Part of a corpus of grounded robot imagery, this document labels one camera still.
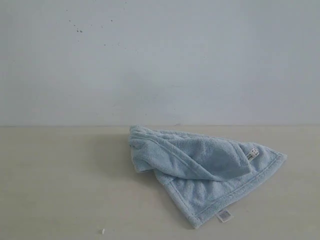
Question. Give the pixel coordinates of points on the light blue terry towel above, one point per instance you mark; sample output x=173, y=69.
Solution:
x=202, y=174

